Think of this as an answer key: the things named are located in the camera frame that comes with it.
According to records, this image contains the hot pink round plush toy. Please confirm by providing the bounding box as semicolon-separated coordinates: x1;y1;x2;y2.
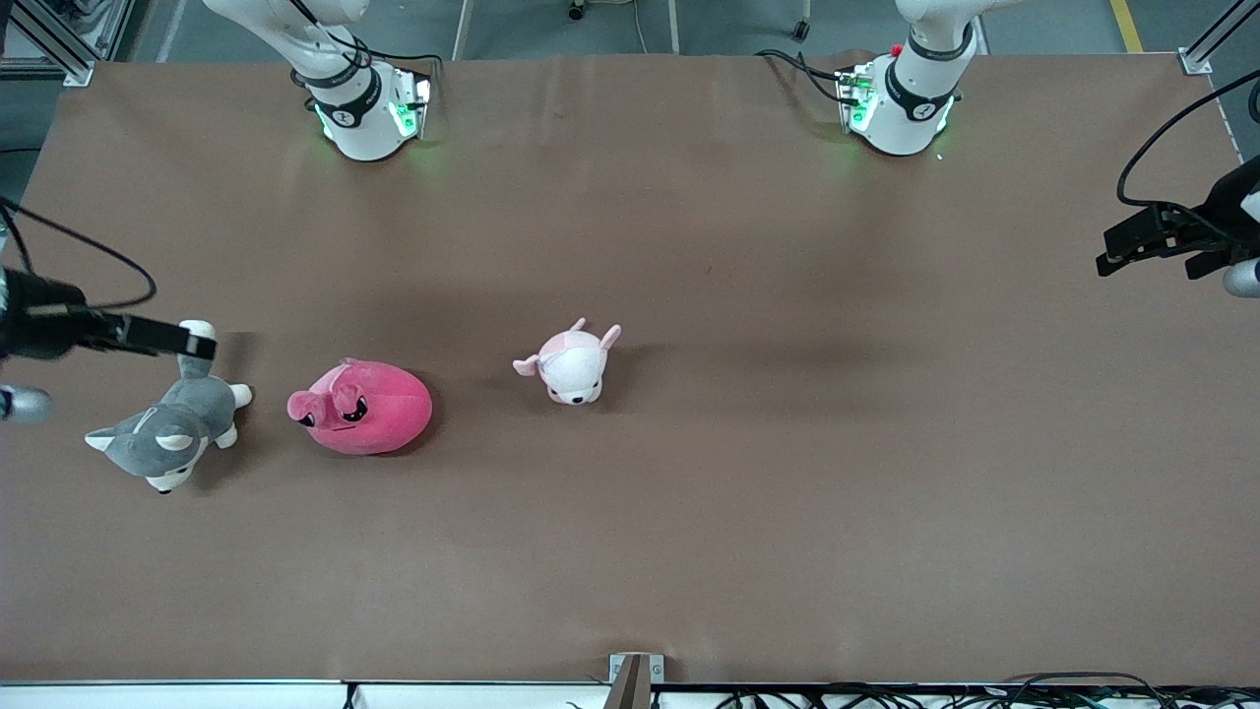
286;358;434;456

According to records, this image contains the grey white husky plush toy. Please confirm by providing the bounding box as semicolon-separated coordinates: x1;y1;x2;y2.
85;320;254;495

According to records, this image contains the pale pink dog plush toy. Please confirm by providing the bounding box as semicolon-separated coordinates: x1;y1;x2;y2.
512;317;623;407

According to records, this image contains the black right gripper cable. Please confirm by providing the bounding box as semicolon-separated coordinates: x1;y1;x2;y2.
0;197;158;311

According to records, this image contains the aluminium frame post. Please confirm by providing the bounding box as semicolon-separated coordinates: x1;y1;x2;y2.
1178;0;1260;76
0;0;96;88

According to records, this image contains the white table edge rail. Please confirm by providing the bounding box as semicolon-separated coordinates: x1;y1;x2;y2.
0;679;1260;709

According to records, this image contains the black right arm base cable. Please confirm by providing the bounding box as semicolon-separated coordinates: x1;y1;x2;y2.
290;0;444;99

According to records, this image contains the black arm base cable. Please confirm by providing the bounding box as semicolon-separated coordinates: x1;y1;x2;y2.
755;47;859;105
290;0;444;99

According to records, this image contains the black left arm base cable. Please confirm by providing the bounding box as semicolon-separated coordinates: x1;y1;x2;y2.
755;47;859;105

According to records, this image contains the black cable bundle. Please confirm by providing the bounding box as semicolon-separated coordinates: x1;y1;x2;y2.
709;673;1260;709

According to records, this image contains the grey metal table bracket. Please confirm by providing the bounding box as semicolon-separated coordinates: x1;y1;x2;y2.
608;653;665;709

